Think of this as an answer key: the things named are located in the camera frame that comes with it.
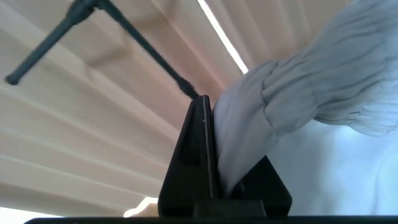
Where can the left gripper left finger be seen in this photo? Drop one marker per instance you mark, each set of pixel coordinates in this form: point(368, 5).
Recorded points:
point(189, 174)

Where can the beige curtain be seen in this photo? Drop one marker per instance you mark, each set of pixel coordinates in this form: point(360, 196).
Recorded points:
point(77, 140)

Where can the black clothes rack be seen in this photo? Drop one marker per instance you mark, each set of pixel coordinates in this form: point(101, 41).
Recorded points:
point(40, 50)

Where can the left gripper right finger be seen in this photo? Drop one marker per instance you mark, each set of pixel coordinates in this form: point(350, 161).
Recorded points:
point(264, 183)

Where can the pale grey shorts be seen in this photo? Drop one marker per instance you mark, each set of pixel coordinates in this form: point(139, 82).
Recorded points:
point(311, 93)

